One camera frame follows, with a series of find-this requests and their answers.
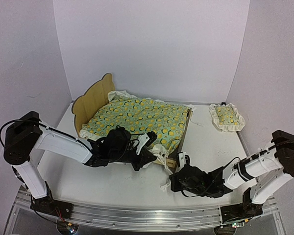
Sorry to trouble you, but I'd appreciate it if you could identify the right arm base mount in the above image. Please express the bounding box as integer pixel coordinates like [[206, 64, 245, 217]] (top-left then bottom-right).
[[220, 188, 263, 225]]

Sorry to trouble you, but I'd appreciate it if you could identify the small lemon print pillow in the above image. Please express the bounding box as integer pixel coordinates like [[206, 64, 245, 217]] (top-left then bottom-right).
[[209, 103, 246, 132]]

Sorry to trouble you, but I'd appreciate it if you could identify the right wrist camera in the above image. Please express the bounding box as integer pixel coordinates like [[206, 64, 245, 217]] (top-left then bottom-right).
[[178, 152, 190, 168]]

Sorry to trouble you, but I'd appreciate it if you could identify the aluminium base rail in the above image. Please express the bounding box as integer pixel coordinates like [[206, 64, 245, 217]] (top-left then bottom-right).
[[3, 176, 286, 235]]

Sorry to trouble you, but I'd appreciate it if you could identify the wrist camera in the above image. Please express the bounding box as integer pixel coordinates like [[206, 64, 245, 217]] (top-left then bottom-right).
[[135, 131, 157, 155], [178, 152, 190, 168]]

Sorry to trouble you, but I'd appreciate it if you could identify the lemon print ruffled mattress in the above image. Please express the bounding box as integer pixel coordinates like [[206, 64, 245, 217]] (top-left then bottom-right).
[[77, 91, 195, 174]]

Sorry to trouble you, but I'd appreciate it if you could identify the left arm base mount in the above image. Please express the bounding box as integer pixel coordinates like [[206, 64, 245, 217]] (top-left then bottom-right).
[[30, 182, 74, 223]]

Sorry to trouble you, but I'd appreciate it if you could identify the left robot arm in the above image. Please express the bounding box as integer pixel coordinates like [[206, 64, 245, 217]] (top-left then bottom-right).
[[0, 111, 157, 199]]

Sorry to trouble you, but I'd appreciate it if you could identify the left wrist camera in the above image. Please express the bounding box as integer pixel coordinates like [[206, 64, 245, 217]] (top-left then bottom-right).
[[135, 131, 157, 155]]

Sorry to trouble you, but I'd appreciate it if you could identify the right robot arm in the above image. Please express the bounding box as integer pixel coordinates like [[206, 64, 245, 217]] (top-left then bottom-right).
[[169, 130, 294, 205]]

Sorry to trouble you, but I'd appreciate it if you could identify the wooden pet bed frame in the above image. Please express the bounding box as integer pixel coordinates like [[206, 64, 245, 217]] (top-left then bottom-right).
[[71, 72, 194, 174]]

